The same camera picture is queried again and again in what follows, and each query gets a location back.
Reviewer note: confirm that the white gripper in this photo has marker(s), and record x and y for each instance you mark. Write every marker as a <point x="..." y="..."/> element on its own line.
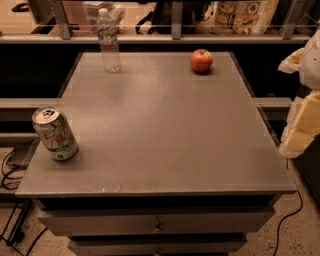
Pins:
<point x="311" y="66"/>

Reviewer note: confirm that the red apple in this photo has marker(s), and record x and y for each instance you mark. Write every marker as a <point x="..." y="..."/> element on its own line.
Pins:
<point x="201" y="60"/>

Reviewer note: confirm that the white green 7up can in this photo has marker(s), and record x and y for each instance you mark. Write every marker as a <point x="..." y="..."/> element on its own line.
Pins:
<point x="54" y="131"/>

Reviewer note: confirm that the grey drawer cabinet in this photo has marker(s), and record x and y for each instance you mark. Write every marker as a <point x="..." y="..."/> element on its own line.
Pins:
<point x="159" y="136"/>

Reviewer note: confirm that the upper grey drawer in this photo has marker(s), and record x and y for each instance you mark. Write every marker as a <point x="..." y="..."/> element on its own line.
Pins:
<point x="154" y="221"/>

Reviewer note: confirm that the grey drawer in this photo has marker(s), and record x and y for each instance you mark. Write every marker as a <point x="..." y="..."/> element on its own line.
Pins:
<point x="158" y="245"/>
<point x="154" y="221"/>

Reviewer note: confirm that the dark backpack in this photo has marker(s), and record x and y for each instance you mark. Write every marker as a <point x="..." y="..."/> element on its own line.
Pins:
<point x="186" y="15"/>

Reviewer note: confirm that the lower grey drawer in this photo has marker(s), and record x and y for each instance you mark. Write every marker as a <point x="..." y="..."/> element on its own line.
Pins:
<point x="158" y="245"/>

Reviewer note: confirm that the clear plastic water bottle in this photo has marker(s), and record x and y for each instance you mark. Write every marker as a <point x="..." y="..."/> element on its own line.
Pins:
<point x="106" y="30"/>

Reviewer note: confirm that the metal shelf railing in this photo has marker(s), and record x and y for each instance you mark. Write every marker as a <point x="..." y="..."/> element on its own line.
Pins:
<point x="64" y="22"/>

